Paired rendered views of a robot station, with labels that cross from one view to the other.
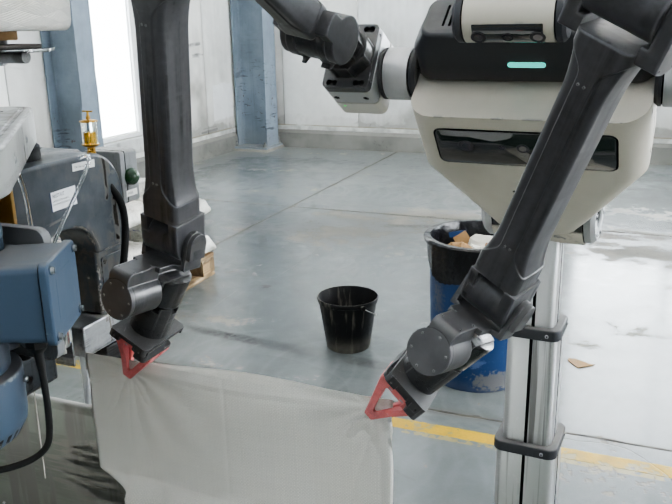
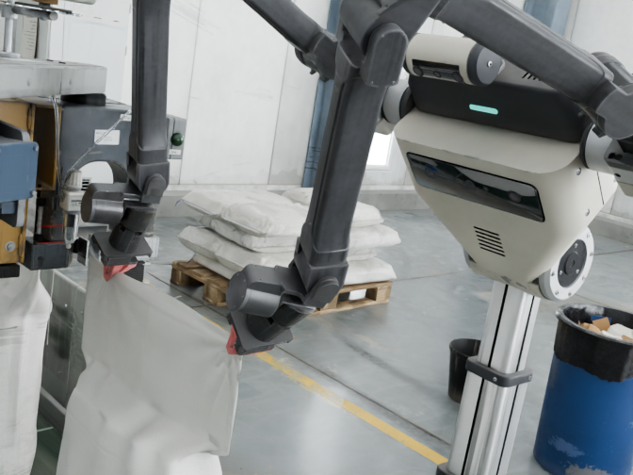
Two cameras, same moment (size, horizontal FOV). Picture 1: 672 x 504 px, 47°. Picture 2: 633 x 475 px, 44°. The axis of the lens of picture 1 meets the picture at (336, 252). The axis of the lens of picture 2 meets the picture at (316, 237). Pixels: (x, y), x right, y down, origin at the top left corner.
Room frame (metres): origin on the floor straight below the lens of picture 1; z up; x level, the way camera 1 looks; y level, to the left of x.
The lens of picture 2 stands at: (-0.11, -0.59, 1.50)
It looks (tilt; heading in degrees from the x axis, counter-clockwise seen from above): 13 degrees down; 22
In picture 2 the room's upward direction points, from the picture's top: 9 degrees clockwise
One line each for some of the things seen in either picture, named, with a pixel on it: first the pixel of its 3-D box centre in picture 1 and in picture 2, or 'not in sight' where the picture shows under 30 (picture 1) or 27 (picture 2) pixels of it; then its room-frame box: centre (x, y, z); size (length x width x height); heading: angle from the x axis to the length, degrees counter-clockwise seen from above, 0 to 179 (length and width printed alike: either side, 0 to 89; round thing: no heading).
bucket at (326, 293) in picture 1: (348, 320); (474, 374); (3.53, -0.05, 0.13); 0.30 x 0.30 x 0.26
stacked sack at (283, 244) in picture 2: not in sight; (252, 229); (3.98, 1.49, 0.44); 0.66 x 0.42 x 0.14; 62
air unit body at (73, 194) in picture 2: not in sight; (73, 209); (1.08, 0.41, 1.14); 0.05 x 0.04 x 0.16; 158
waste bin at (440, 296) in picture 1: (477, 305); (597, 395); (3.20, -0.62, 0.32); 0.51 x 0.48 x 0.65; 158
